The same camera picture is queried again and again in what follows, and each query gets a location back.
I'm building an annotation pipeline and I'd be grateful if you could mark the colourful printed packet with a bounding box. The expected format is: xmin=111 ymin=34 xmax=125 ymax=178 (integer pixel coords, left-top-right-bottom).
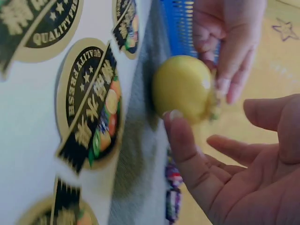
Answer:
xmin=165 ymin=147 xmax=184 ymax=225

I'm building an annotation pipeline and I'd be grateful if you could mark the person's right hand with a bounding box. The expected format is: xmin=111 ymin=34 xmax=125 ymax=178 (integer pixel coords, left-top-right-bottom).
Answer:
xmin=163 ymin=93 xmax=300 ymax=225

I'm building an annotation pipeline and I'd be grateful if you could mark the yellow lemon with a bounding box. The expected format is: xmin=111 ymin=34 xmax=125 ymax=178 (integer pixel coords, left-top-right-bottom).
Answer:
xmin=151 ymin=55 xmax=223 ymax=126

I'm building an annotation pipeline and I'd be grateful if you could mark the blue plastic basket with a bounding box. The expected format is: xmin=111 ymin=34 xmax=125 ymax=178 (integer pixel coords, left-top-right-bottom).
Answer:
xmin=161 ymin=0 xmax=221 ymax=64

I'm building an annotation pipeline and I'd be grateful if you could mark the person's left hand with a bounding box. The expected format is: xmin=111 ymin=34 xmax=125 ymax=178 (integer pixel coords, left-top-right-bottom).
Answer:
xmin=191 ymin=0 xmax=267 ymax=105

